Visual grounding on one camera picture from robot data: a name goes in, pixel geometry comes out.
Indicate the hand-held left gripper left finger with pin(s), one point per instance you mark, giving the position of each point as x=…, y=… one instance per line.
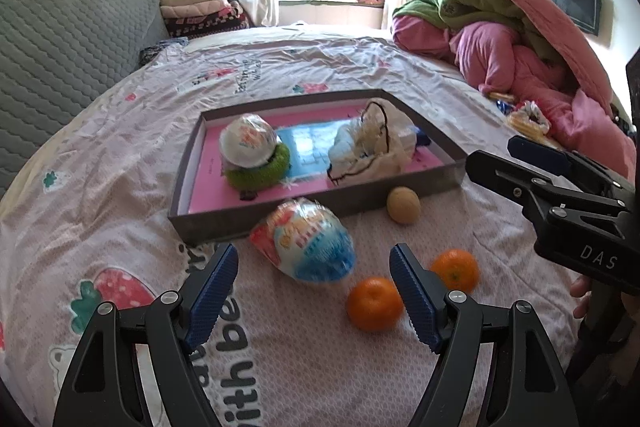
x=217, y=292

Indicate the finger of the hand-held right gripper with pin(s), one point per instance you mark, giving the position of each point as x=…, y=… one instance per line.
x=500, y=174
x=540, y=149

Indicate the yellow biscuit pack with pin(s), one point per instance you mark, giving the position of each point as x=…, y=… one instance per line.
x=522, y=124
x=502, y=97

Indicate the floral scrunchie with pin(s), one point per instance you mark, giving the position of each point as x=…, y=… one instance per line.
x=535, y=112

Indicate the pink duvet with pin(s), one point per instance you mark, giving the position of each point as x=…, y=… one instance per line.
x=500, y=57

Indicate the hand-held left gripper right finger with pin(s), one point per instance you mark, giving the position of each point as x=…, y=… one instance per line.
x=412, y=292

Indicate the stack of folded blankets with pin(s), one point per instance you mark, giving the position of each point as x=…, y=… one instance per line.
x=205, y=12

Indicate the grey quilted headboard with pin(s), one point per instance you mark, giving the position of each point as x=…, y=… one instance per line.
x=55, y=57

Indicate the blue patterned cloth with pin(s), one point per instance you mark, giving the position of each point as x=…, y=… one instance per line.
x=165, y=49

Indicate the grey cardboard box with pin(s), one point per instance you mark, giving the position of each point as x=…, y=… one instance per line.
x=225, y=227

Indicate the pink book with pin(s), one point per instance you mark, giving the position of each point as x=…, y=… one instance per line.
x=210, y=167

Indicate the egg toy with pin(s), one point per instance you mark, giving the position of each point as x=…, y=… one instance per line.
x=305, y=247
x=247, y=139

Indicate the small blue packet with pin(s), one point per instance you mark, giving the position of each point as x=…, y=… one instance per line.
x=504, y=106

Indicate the green fuzzy scrunchie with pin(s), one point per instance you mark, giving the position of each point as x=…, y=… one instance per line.
x=272, y=172

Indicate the clear plastic bag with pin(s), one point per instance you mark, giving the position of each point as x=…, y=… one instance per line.
x=370, y=157

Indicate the pink quilted cover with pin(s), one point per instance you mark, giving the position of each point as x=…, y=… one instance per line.
x=540, y=17

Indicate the green blanket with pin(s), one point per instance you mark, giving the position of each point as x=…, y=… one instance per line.
x=465, y=4

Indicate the orange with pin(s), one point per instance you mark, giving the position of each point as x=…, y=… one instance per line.
x=455, y=270
x=375, y=304

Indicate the person's right hand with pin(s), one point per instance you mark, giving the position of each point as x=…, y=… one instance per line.
x=582, y=297

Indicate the blue cookie packet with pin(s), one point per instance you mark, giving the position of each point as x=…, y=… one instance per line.
x=423, y=140

